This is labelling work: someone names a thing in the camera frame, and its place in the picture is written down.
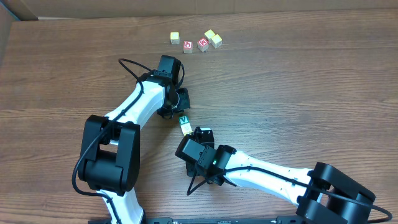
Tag white wooden block red drawing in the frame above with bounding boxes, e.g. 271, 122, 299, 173
180, 123, 192, 136

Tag red wooden block letter E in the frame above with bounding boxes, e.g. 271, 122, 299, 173
197, 37, 209, 52

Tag yellow wooden block far left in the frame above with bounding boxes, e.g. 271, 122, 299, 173
170, 32, 180, 45

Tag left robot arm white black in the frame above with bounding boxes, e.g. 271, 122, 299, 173
72, 55, 190, 223

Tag yellow wooden block upper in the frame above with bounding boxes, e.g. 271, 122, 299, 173
204, 29, 215, 43

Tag yellow wooden block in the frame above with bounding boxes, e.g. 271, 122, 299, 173
170, 32, 180, 45
204, 29, 215, 43
211, 34, 223, 49

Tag white wooden block green side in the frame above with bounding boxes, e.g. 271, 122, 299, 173
178, 115, 189, 126

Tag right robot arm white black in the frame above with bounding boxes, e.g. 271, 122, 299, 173
175, 128, 376, 223

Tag red wooden block letter O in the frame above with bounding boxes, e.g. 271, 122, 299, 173
183, 41, 193, 54

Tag yellow wooden block far right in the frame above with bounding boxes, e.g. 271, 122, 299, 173
211, 34, 223, 49

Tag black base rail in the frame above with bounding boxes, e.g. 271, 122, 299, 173
88, 215, 312, 224

